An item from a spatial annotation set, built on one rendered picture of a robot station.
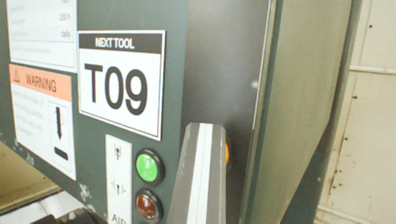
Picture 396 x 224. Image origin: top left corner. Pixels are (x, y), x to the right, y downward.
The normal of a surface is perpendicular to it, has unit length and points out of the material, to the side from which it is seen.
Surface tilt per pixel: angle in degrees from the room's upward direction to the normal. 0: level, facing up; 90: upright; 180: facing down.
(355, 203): 90
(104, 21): 90
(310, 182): 90
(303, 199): 90
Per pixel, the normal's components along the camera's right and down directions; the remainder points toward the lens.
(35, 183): 0.83, 0.19
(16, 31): -0.55, 0.15
